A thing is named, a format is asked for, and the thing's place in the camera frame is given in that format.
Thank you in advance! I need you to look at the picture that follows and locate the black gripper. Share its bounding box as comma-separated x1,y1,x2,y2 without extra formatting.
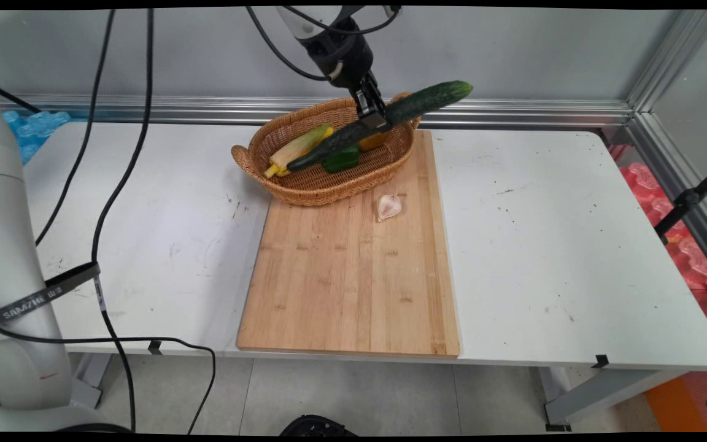
306,27,392,131

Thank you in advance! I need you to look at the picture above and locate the dark green cucumber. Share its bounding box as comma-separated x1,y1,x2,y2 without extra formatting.
286,80,474,173

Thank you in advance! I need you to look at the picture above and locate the orange bell pepper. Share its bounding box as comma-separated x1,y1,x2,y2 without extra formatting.
358,131,390,153

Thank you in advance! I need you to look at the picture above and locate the green bell pepper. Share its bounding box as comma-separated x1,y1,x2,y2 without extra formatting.
322,146,360,174

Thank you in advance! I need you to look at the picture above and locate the yellow corn cob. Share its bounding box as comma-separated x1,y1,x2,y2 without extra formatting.
263,124,334,179

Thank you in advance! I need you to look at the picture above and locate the white garlic bulb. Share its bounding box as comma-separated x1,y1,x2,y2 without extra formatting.
377,194,403,223

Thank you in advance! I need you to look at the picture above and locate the woven wicker basket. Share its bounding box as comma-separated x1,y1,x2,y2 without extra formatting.
231,92,423,207

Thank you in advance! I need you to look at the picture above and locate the bamboo cutting board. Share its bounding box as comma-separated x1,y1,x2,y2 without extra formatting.
236,130,462,359

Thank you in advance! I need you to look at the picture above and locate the black round floor object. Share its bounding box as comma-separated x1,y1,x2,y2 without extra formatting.
280,415,358,436

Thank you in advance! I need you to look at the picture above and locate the black tripod stand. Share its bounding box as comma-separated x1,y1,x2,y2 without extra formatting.
654,157,707,246

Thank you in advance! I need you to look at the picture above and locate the blue foam floor mat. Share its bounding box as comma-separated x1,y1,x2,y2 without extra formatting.
2,110,73,165

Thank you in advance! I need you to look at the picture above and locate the red foam floor mat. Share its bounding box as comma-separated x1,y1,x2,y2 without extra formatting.
619,161,707,292

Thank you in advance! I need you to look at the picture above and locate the grey table leg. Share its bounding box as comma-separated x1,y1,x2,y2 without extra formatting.
538,366,692,432
70,353,112,409

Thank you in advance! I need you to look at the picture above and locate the orange floor patch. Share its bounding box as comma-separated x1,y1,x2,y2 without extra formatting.
644,376,707,433

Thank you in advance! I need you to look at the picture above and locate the long black arm cable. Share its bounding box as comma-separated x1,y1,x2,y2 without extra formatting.
91,7,155,432

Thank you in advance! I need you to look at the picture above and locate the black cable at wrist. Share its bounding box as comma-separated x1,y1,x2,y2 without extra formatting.
34,7,117,247

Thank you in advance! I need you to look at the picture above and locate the thin black diagonal cable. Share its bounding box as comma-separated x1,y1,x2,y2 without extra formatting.
0,77,42,114

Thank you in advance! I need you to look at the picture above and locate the grey velcro cable strap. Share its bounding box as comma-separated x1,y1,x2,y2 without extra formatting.
0,262,102,330

